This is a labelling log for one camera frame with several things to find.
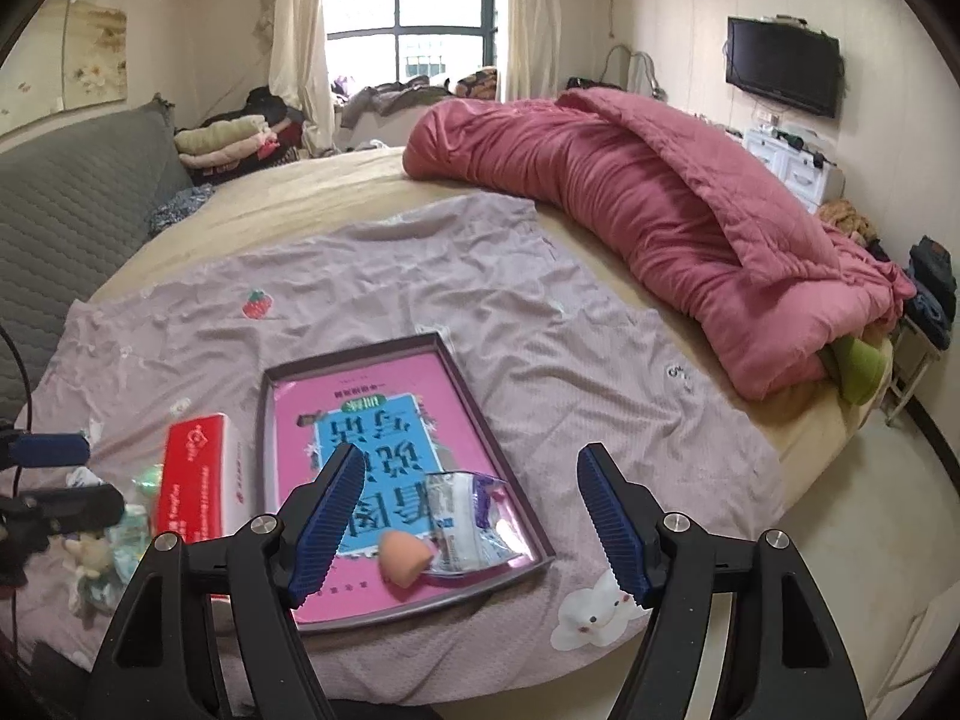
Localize white hoop rack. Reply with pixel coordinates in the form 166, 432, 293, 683
600, 43, 668, 102

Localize clothes covered bed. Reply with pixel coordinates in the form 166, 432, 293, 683
334, 67, 500, 151

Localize dark clothes pile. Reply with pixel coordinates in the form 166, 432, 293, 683
244, 86, 308, 162

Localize clear blue plastic packet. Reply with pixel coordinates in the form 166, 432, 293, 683
420, 469, 526, 578

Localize cream curtain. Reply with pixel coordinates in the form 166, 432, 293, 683
266, 0, 338, 158
495, 0, 563, 100

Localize mint tissue packet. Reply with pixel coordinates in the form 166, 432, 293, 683
109, 502, 155, 567

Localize dark rimmed pink tray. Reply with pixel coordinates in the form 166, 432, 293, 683
255, 331, 556, 635

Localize pink quilt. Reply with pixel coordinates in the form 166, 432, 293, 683
403, 86, 917, 400

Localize small beige plush toy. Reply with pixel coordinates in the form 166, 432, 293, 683
60, 532, 113, 578

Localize grey quilted headboard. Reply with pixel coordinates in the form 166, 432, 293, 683
0, 97, 197, 421

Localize red tissue box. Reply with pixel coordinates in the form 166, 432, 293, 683
150, 414, 263, 541

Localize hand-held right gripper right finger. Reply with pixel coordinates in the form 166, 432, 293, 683
576, 442, 871, 720

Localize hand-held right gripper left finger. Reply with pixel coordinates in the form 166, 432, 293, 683
86, 441, 368, 720

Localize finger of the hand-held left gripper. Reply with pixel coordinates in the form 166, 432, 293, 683
0, 429, 92, 470
0, 484, 127, 541

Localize peach makeup sponge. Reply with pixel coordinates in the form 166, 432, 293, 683
377, 529, 437, 584

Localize small floral fabric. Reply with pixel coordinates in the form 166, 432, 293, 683
67, 570, 125, 620

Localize dark clothes on chair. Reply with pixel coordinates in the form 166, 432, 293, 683
904, 236, 957, 350

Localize metal rack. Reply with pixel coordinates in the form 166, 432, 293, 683
881, 315, 946, 428

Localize lilac printed blanket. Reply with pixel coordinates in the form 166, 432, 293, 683
0, 191, 788, 691

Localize blue floral pillow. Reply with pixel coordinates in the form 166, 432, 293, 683
146, 184, 218, 237

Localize black wall television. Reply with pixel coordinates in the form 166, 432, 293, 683
725, 15, 842, 119

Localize brown fuzzy blanket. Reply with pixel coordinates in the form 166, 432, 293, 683
817, 199, 893, 263

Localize window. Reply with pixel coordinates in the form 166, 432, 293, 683
321, 0, 511, 87

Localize pile of folded clothes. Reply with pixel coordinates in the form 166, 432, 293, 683
174, 114, 278, 173

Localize white drawer cabinet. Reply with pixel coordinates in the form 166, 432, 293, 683
742, 126, 847, 215

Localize floral wall poster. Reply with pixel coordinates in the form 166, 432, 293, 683
0, 0, 128, 136

